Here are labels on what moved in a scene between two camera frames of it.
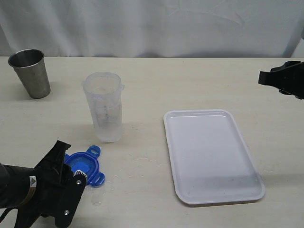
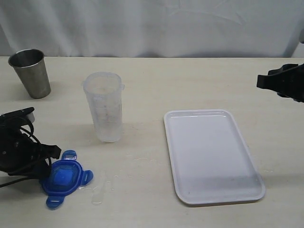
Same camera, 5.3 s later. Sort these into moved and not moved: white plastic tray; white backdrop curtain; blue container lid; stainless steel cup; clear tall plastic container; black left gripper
Moved: black left gripper; blue container lid
Not moved: white plastic tray; white backdrop curtain; clear tall plastic container; stainless steel cup
